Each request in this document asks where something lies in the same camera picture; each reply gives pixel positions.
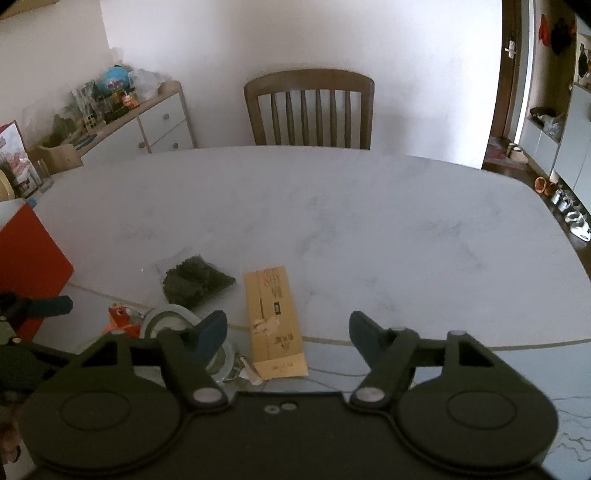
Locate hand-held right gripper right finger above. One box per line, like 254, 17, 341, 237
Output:
348, 310, 513, 411

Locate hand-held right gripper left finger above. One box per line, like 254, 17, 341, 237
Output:
69, 310, 230, 412

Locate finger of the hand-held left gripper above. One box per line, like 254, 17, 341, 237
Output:
23, 295, 74, 319

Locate red cardboard box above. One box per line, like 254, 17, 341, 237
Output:
0, 200, 75, 340

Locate dark green packet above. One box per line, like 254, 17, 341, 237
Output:
161, 257, 237, 309

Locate orange packet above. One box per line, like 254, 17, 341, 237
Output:
104, 305, 144, 337

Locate yellow cardboard box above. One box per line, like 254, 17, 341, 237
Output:
243, 265, 309, 380

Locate person's left hand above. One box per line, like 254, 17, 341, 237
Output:
0, 397, 21, 464

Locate small white wrapper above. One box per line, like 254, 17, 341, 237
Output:
238, 355, 264, 385

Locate drinking glass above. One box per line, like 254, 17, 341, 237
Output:
36, 158, 55, 193

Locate wooden storage box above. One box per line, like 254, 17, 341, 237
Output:
39, 143, 84, 174

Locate red and white snack bag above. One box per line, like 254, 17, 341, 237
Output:
0, 121, 40, 199

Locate white wooden sideboard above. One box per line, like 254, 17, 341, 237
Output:
28, 80, 197, 174

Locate doormat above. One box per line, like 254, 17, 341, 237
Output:
485, 137, 529, 163

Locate blue globe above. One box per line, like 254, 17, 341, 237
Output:
99, 65, 130, 93

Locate white shoes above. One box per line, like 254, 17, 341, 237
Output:
551, 187, 591, 241

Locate crumpled clear plastic bag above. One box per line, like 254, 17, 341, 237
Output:
131, 68, 164, 100

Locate wooden slat-back chair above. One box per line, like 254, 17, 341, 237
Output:
244, 69, 376, 151

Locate dark wooden door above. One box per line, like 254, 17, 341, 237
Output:
501, 0, 533, 139

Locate black hanging cloth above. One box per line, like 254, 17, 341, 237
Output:
549, 18, 577, 56

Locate white wall cabinet unit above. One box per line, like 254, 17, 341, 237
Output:
517, 0, 591, 213

